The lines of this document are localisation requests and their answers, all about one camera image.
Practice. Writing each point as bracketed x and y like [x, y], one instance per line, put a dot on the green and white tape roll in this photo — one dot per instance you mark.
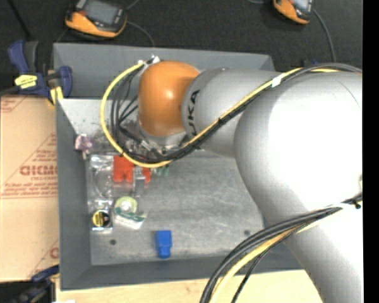
[128, 210]

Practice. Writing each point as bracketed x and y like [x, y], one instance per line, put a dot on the brown cardboard board red print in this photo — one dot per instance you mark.
[25, 200]

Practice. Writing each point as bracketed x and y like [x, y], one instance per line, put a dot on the purple small packet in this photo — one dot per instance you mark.
[83, 142]

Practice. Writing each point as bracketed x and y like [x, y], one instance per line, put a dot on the yellow and black round tin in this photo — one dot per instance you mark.
[101, 219]

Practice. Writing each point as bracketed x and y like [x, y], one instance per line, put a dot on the blue plastic block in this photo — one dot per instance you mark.
[163, 243]

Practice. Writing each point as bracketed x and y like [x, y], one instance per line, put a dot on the clear plastic container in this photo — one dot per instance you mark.
[99, 181]

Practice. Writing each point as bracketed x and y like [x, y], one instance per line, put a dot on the grey metal bin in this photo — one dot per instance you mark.
[192, 207]

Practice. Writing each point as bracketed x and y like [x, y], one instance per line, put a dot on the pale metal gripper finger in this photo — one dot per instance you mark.
[139, 181]

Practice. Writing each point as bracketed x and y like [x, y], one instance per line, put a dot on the red plastic block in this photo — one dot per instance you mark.
[121, 170]

